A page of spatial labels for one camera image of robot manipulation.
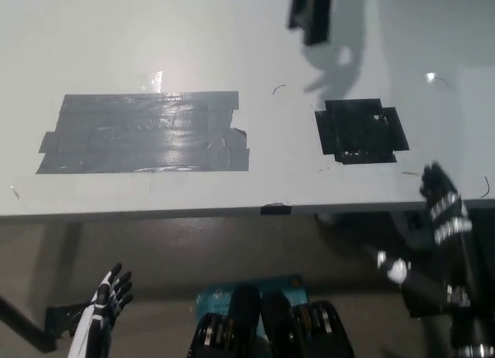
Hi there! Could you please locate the black stapler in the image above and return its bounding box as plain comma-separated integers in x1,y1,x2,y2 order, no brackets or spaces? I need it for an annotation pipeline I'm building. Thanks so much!
287,0,334,46

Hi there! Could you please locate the grey duct tape patch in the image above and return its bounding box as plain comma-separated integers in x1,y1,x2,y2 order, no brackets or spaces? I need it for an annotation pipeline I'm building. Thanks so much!
35,90,251,175

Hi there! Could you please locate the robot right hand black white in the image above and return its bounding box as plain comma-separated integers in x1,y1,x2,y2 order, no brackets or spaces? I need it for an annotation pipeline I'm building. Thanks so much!
376,162,489,297

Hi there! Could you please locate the black tape patch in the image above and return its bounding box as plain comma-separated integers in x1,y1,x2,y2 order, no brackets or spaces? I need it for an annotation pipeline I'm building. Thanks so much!
313,97,410,165

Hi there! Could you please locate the teal box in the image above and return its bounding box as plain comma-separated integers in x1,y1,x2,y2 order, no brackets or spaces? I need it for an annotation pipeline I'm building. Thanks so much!
195,273,310,321

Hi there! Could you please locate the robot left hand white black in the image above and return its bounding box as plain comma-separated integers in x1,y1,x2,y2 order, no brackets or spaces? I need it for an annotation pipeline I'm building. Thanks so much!
67,262,135,358

